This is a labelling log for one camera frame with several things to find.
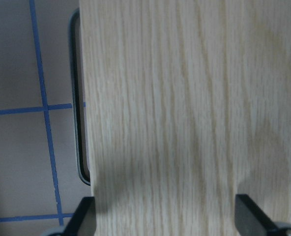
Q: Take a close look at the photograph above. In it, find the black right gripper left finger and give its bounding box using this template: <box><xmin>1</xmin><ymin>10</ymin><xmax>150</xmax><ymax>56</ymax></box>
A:
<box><xmin>63</xmin><ymin>197</ymin><xmax>96</xmax><ymax>236</ymax></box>

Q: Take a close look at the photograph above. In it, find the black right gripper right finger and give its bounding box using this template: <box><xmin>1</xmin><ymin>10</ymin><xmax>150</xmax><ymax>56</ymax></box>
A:
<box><xmin>234</xmin><ymin>194</ymin><xmax>287</xmax><ymax>236</ymax></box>

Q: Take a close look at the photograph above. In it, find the black metal drawer handle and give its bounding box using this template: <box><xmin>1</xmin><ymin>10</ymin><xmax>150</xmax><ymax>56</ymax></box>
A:
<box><xmin>68</xmin><ymin>8</ymin><xmax>90</xmax><ymax>186</ymax></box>

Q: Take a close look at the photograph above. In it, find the light wooden drawer cabinet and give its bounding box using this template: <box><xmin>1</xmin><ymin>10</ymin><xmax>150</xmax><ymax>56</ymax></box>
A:
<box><xmin>80</xmin><ymin>0</ymin><xmax>291</xmax><ymax>236</ymax></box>

